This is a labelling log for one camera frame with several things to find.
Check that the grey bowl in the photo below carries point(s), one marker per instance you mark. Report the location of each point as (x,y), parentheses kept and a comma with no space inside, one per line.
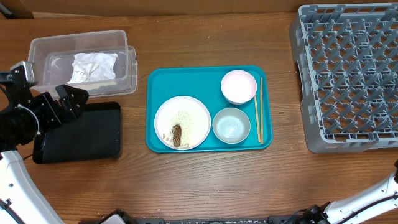
(231,125)

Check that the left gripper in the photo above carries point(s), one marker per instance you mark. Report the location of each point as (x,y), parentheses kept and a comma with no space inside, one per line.
(67,100)

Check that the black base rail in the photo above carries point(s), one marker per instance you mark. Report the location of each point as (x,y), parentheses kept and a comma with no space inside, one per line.
(295,218)

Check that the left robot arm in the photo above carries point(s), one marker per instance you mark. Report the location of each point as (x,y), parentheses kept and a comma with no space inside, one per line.
(22,121)

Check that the brown food scrap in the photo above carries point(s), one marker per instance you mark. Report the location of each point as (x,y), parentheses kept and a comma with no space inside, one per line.
(177,134)

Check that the white napkin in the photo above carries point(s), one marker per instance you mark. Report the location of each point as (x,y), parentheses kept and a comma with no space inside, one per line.
(93,67)

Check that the left wooden chopstick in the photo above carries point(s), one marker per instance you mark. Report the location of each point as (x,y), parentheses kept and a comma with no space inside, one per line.
(257,119)

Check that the clear plastic bin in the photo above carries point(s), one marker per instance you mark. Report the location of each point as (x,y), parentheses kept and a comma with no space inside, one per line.
(53,58)

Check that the black plastic tray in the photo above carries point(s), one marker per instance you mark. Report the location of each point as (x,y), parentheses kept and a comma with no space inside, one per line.
(96,135)

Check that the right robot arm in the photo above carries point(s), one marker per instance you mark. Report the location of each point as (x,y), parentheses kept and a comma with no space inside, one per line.
(374,201)

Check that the grey dishwasher rack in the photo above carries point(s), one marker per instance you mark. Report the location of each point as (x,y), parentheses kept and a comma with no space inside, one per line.
(347,60)

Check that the teal serving tray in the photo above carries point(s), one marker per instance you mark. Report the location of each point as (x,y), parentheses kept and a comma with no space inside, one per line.
(204,84)

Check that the brown cardboard backdrop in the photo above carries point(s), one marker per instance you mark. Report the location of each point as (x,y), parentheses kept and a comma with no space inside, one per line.
(27,8)

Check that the large white plate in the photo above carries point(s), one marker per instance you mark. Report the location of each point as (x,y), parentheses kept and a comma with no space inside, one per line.
(191,114)

